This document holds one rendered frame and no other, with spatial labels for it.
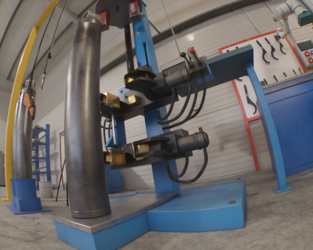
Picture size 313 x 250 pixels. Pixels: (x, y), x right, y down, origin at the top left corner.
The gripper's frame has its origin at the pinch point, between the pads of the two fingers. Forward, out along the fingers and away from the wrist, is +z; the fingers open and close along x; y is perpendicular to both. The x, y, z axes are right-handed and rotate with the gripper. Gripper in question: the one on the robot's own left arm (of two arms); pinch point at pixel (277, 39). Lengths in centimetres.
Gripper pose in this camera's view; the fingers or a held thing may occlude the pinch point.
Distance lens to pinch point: 360.9
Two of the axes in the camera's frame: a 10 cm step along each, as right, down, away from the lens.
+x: -8.2, 3.9, 4.2
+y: -2.6, -9.1, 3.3
